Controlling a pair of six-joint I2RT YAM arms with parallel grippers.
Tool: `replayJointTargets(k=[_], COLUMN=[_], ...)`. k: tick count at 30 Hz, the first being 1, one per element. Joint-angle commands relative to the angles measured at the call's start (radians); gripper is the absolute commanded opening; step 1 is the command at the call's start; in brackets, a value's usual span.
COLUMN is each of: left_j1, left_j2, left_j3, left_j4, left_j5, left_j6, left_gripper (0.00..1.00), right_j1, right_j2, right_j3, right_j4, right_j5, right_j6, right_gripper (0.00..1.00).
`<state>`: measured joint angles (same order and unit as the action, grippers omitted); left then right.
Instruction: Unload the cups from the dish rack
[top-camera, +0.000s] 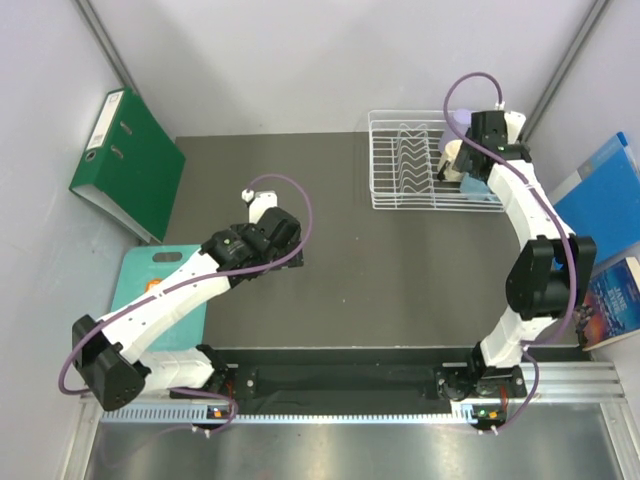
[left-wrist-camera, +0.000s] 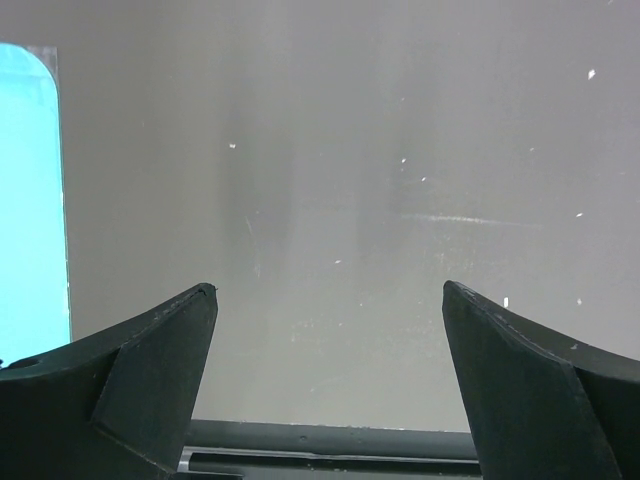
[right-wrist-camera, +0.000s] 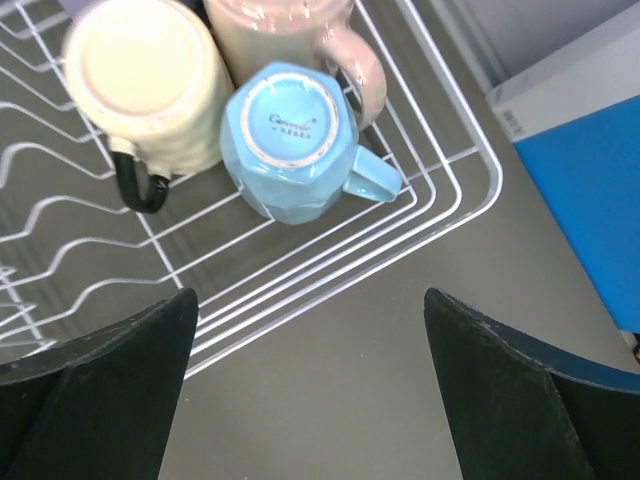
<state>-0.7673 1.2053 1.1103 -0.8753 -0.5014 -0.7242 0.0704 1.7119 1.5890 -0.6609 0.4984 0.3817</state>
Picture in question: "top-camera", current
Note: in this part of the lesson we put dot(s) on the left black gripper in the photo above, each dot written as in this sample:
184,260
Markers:
291,263

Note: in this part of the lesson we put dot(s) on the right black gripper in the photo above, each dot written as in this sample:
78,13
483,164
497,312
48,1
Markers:
461,163

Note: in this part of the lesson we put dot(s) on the purple cup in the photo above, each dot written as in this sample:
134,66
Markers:
461,119

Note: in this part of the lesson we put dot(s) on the white wire dish rack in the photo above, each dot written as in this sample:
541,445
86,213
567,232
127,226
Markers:
404,163

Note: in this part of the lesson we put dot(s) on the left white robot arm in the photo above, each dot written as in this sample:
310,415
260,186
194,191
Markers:
112,354

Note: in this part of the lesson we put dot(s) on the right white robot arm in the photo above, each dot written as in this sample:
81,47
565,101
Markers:
551,273

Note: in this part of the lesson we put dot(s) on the blue mug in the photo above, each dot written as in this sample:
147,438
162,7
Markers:
474,190

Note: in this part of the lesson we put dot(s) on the blue folder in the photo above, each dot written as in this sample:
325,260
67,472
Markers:
600,199

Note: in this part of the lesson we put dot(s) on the teal cutting board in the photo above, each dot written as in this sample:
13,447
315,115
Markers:
142,268

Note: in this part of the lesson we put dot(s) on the Jane Eyre book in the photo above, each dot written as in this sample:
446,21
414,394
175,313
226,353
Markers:
610,310

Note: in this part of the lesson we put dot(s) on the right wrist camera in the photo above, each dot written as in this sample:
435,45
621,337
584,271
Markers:
511,124

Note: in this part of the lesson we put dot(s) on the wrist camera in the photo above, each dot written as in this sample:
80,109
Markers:
258,203
511,124

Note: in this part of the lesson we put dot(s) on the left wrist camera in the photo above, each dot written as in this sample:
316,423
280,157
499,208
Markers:
258,203

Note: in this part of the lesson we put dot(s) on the cream mug black handle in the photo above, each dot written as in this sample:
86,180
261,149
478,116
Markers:
446,171

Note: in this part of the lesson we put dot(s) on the green ring binder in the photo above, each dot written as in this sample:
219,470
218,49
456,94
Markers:
130,168

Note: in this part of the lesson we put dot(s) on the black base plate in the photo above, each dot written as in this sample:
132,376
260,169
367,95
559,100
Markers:
359,380

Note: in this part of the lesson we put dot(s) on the aluminium rail frame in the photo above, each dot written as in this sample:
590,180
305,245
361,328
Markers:
573,423

